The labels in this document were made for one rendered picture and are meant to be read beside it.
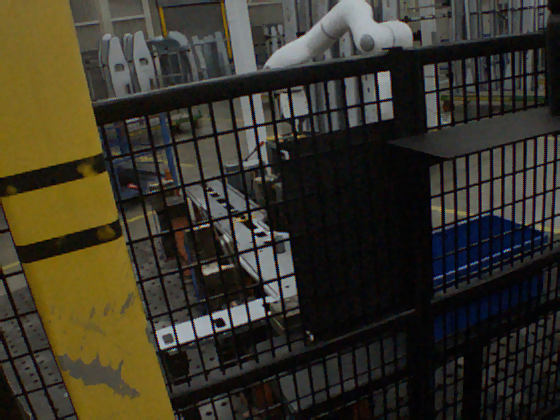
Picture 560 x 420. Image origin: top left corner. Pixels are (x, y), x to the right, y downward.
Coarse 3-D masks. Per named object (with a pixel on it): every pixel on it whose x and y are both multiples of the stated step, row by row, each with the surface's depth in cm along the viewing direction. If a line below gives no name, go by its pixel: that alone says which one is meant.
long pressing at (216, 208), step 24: (192, 192) 219; (216, 192) 214; (216, 216) 184; (264, 216) 176; (240, 240) 159; (264, 240) 156; (264, 264) 140; (288, 264) 138; (264, 288) 127; (288, 288) 125
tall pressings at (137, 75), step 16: (112, 48) 931; (128, 48) 973; (144, 48) 971; (112, 64) 936; (128, 64) 957; (144, 64) 998; (112, 80) 940; (128, 80) 960; (144, 80) 979; (112, 96) 965; (128, 128) 972
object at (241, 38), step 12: (228, 0) 491; (240, 0) 490; (228, 12) 497; (240, 12) 492; (240, 24) 495; (240, 36) 498; (240, 48) 502; (252, 48) 510; (240, 60) 508; (252, 60) 512; (240, 72) 515; (252, 96) 521; (252, 132) 533; (264, 132) 539; (252, 144) 539; (264, 144) 542; (252, 156) 546; (264, 156) 544
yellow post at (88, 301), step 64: (0, 0) 38; (64, 0) 41; (0, 64) 40; (64, 64) 42; (0, 128) 41; (64, 128) 43; (0, 192) 43; (64, 192) 45; (64, 256) 46; (128, 256) 50; (64, 320) 48; (128, 320) 50; (128, 384) 52
